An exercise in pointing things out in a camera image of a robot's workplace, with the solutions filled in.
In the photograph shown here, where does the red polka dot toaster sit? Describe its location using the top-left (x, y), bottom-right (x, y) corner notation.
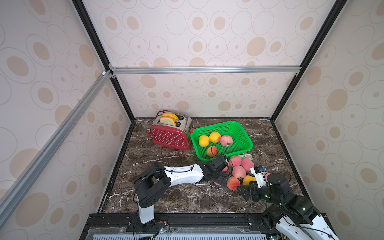
top-left (146, 110), bottom-right (194, 151)

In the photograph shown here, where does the black frame post right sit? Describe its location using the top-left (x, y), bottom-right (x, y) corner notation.
top-left (271, 0), bottom-right (348, 123)

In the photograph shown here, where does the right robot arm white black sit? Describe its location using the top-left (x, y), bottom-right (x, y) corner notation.
top-left (236, 172), bottom-right (338, 240)

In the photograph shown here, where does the green plastic basket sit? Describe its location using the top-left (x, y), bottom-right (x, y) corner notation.
top-left (191, 121), bottom-right (253, 162)

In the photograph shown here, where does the black front rail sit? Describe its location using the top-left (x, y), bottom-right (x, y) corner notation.
top-left (79, 212), bottom-right (334, 240)

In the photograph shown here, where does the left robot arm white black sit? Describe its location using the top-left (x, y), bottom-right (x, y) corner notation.
top-left (134, 155), bottom-right (230, 225)

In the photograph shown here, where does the bread slice in toaster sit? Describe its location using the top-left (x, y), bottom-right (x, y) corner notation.
top-left (160, 117), bottom-right (177, 127)
top-left (162, 112), bottom-right (179, 121)

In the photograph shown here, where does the yellow orange peach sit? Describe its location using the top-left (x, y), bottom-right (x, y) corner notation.
top-left (243, 176), bottom-right (257, 185)

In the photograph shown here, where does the diagonal aluminium bar left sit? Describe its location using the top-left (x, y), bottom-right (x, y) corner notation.
top-left (1, 70), bottom-right (113, 228)

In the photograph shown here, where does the pink peach with leaf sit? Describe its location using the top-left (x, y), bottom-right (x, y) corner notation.
top-left (264, 173), bottom-right (271, 183)

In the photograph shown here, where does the horizontal aluminium bar back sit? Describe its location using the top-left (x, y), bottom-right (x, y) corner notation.
top-left (112, 66), bottom-right (301, 75)

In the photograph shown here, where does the green snack packet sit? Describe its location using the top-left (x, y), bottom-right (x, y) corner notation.
top-left (239, 154), bottom-right (253, 160)

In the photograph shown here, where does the black aluminium frame post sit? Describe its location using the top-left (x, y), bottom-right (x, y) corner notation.
top-left (71, 0), bottom-right (135, 122)

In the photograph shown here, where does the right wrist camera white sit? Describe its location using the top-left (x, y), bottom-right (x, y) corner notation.
top-left (250, 166), bottom-right (267, 188)

